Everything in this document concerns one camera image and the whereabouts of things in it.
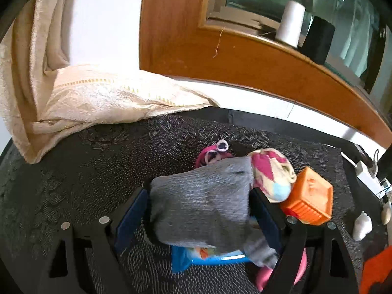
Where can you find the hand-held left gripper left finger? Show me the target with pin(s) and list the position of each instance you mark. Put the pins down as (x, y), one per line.
(132, 220)

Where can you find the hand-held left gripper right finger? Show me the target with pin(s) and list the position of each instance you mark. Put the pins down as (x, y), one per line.
(270, 222)

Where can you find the grey sock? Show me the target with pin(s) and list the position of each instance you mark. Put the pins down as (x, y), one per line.
(202, 202)

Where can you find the pink plastic container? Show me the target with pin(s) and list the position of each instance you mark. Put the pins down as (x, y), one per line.
(263, 278)

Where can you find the orange plastic block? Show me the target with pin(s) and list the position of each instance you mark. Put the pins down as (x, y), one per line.
(309, 196)

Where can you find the pink and cream argyle sock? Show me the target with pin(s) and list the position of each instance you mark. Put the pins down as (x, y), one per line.
(269, 165)

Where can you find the blue snack packet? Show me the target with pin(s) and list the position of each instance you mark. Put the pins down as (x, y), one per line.
(180, 260)

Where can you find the black patterned table cloth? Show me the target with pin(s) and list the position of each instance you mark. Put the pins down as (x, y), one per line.
(92, 171)

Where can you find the small white figurine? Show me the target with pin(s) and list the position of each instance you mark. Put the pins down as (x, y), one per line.
(362, 226)

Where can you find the pink sock with eye decorations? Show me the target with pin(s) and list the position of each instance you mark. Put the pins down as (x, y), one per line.
(205, 156)

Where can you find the white power strip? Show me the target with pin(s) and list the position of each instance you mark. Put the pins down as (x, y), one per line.
(366, 172)

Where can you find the small cream rounded object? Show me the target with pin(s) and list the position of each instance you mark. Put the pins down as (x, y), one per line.
(386, 214)

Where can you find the orange cloth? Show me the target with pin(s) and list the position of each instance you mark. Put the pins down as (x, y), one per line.
(376, 272)

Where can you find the cream curtain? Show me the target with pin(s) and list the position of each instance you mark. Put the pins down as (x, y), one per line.
(92, 95)

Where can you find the black thread spool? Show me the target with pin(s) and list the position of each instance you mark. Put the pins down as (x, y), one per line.
(318, 39)

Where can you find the white thread spool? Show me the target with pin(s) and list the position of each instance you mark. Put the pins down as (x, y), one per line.
(290, 23)

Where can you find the wooden window frame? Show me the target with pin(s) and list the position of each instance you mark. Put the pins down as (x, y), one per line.
(245, 58)

